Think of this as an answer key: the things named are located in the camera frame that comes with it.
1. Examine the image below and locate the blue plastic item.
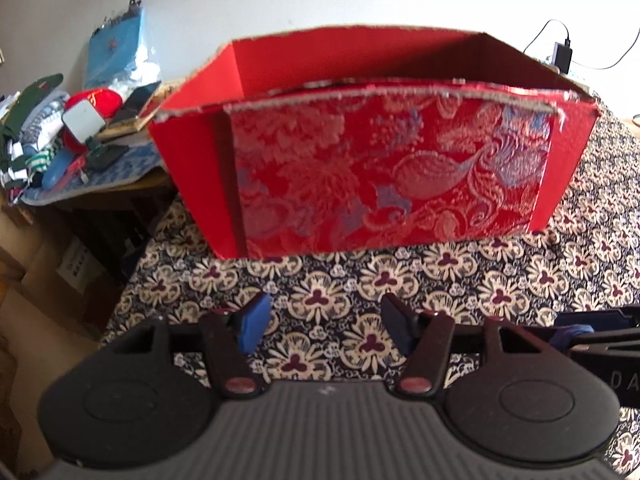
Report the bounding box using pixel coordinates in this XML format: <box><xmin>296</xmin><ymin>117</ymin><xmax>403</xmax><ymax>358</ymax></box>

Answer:
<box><xmin>41</xmin><ymin>151</ymin><xmax>72</xmax><ymax>190</ymax></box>

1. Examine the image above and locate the small black pouch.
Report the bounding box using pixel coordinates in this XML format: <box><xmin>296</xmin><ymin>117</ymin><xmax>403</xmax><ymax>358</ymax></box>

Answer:
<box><xmin>84</xmin><ymin>143</ymin><xmax>132</xmax><ymax>171</ymax></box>

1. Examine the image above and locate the small white box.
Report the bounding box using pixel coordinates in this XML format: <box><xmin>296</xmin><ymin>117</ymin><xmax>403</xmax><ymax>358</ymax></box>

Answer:
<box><xmin>60</xmin><ymin>99</ymin><xmax>107</xmax><ymax>144</ymax></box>

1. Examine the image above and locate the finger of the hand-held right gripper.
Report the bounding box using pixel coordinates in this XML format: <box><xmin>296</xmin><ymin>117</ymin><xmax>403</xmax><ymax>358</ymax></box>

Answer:
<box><xmin>549</xmin><ymin>306</ymin><xmax>640</xmax><ymax>357</ymax></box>

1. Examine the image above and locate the stack of cardboard boxes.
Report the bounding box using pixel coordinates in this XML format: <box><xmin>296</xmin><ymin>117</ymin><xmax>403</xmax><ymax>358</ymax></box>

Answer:
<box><xmin>0</xmin><ymin>195</ymin><xmax>128</xmax><ymax>466</ymax></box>

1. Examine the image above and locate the black cable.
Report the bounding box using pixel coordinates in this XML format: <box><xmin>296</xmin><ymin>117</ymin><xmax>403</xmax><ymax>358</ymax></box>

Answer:
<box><xmin>524</xmin><ymin>19</ymin><xmax>640</xmax><ymax>72</ymax></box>

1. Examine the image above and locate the tan book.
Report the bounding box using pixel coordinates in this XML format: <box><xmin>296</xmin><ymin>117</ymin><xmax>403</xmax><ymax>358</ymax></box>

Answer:
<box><xmin>96</xmin><ymin>97</ymin><xmax>168</xmax><ymax>140</ymax></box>

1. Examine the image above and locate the black phone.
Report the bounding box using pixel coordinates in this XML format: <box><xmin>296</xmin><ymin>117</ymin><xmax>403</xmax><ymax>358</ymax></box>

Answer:
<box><xmin>116</xmin><ymin>80</ymin><xmax>164</xmax><ymax>119</ymax></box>

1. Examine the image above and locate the red plush toy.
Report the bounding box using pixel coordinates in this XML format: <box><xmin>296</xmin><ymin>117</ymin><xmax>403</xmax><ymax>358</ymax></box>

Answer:
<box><xmin>64</xmin><ymin>88</ymin><xmax>124</xmax><ymax>155</ymax></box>

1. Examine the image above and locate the red patterned cardboard box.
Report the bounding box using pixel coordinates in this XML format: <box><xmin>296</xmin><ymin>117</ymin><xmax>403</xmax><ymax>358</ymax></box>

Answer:
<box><xmin>148</xmin><ymin>24</ymin><xmax>602</xmax><ymax>262</ymax></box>

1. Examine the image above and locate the green cap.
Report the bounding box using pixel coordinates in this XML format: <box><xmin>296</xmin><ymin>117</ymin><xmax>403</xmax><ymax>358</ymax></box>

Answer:
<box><xmin>0</xmin><ymin>73</ymin><xmax>66</xmax><ymax>128</ymax></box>

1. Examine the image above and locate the wooden side table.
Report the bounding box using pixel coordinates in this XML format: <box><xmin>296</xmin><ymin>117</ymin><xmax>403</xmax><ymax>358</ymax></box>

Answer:
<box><xmin>47</xmin><ymin>167</ymin><xmax>178</xmax><ymax>226</ymax></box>

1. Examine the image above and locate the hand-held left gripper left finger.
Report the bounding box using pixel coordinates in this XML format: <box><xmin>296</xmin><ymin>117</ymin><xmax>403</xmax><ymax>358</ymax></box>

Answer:
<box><xmin>100</xmin><ymin>292</ymin><xmax>272</xmax><ymax>401</ymax></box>

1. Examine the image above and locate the blue patterned mat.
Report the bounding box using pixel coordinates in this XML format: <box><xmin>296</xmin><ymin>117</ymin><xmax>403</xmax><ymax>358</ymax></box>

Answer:
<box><xmin>19</xmin><ymin>136</ymin><xmax>170</xmax><ymax>207</ymax></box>

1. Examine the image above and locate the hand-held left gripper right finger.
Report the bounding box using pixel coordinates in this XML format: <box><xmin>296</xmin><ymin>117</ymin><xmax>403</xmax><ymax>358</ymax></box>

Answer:
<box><xmin>381</xmin><ymin>292</ymin><xmax>552</xmax><ymax>400</ymax></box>

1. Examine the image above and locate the pile of clothes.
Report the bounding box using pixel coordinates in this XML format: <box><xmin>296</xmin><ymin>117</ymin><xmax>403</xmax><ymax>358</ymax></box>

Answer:
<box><xmin>0</xmin><ymin>89</ymin><xmax>68</xmax><ymax>203</ymax></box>

